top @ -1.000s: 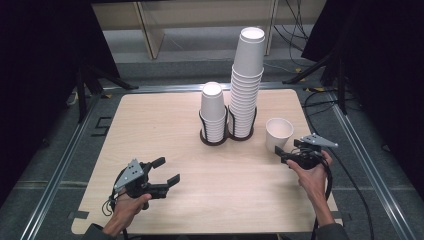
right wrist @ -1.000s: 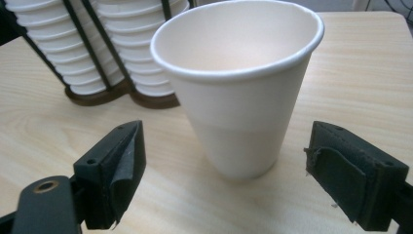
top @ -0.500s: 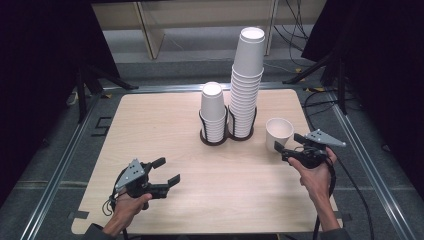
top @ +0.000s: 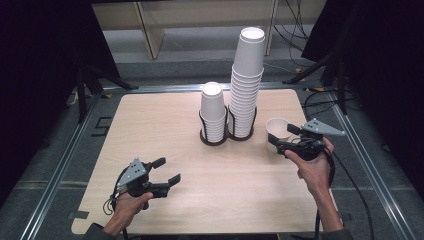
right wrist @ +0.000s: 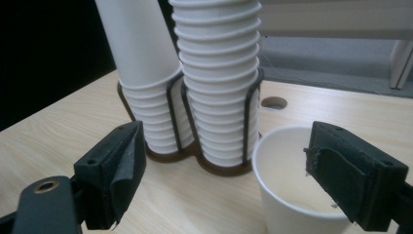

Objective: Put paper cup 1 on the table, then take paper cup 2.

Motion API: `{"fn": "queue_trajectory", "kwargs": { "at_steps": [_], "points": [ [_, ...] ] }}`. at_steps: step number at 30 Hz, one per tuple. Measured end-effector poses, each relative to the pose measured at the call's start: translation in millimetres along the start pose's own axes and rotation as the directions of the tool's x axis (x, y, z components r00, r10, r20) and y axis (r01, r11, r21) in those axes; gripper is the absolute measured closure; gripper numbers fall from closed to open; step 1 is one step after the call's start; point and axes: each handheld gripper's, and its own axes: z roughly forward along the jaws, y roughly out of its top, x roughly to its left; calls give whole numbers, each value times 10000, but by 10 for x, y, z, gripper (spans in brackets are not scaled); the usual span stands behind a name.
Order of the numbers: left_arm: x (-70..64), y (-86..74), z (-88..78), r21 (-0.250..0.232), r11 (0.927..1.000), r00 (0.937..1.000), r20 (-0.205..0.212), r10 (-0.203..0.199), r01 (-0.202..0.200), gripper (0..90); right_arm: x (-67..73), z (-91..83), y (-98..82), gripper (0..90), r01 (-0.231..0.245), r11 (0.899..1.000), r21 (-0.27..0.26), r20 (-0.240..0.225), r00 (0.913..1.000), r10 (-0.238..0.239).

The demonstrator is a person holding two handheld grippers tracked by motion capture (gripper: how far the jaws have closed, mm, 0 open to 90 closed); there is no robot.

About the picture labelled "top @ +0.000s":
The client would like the short stack of paper cups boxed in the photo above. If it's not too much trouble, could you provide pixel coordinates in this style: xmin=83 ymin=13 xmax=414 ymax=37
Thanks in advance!
xmin=198 ymin=81 xmax=228 ymax=144

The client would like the beige wooden cabinet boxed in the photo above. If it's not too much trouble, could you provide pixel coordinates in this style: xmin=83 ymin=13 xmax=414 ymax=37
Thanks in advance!
xmin=91 ymin=0 xmax=280 ymax=61

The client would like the long black floor cable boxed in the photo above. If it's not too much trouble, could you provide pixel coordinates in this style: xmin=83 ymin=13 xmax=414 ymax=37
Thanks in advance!
xmin=302 ymin=89 xmax=376 ymax=240

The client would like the person's left hand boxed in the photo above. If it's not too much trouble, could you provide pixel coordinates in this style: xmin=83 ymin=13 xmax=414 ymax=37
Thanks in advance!
xmin=111 ymin=192 xmax=154 ymax=232

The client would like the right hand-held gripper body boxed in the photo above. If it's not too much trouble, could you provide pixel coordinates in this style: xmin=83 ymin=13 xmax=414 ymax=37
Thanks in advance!
xmin=276 ymin=118 xmax=346 ymax=162

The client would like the white paper cup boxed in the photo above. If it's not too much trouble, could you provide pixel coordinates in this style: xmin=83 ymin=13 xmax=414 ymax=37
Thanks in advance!
xmin=265 ymin=117 xmax=296 ymax=154

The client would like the bundle of black cables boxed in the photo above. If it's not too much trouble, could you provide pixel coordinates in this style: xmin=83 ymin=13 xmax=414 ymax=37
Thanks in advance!
xmin=273 ymin=0 xmax=312 ymax=68

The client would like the right hand-held gripper cable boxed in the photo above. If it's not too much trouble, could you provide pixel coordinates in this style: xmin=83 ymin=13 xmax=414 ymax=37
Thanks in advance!
xmin=313 ymin=146 xmax=338 ymax=240

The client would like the tall stack of paper cups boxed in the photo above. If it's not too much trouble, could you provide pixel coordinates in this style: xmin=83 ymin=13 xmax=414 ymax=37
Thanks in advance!
xmin=227 ymin=26 xmax=267 ymax=138

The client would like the left hand-held gripper cable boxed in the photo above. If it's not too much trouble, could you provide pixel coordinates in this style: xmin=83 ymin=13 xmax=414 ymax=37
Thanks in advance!
xmin=102 ymin=166 xmax=132 ymax=216

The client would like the black wire cup holder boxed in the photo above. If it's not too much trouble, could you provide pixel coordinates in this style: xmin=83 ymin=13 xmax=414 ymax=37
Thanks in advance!
xmin=198 ymin=105 xmax=258 ymax=147

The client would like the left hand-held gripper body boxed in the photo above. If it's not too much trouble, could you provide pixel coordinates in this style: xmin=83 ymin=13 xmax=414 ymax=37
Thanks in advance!
xmin=115 ymin=157 xmax=170 ymax=211

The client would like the hand-held gripper cable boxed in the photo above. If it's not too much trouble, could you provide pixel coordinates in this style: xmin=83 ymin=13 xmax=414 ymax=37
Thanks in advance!
xmin=313 ymin=146 xmax=338 ymax=240
xmin=102 ymin=166 xmax=132 ymax=216

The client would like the person's right hand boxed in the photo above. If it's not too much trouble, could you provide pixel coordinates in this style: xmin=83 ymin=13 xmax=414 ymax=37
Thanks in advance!
xmin=284 ymin=137 xmax=335 ymax=198

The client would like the metal floor rail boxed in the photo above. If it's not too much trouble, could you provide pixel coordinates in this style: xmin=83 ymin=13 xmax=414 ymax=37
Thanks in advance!
xmin=19 ymin=94 xmax=101 ymax=240
xmin=328 ymin=91 xmax=418 ymax=240
xmin=103 ymin=82 xmax=308 ymax=95

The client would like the black metal stand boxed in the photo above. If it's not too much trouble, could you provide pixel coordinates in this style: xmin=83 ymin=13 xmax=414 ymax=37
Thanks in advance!
xmin=75 ymin=64 xmax=140 ymax=124
xmin=282 ymin=39 xmax=350 ymax=116

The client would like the black curtain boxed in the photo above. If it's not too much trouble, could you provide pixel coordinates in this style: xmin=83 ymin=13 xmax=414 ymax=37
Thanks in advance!
xmin=0 ymin=0 xmax=121 ymax=208
xmin=301 ymin=0 xmax=424 ymax=193

